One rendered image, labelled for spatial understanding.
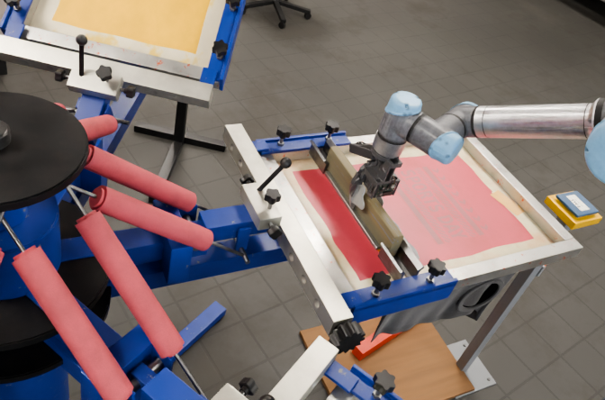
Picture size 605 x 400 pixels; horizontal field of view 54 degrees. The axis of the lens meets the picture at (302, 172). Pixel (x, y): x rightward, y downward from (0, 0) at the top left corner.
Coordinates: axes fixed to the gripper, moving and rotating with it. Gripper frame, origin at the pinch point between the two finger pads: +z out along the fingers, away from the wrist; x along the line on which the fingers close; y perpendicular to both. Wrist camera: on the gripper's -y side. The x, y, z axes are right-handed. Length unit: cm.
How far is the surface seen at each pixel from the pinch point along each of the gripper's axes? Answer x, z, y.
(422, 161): 35.6, 5.3, -17.2
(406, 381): 49, 99, 11
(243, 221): -35.0, -3.2, 2.7
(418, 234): 15.0, 5.2, 10.5
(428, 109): 183, 101, -162
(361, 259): -5.9, 5.2, 14.6
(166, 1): -36, -22, -69
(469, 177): 47.4, 5.2, -7.1
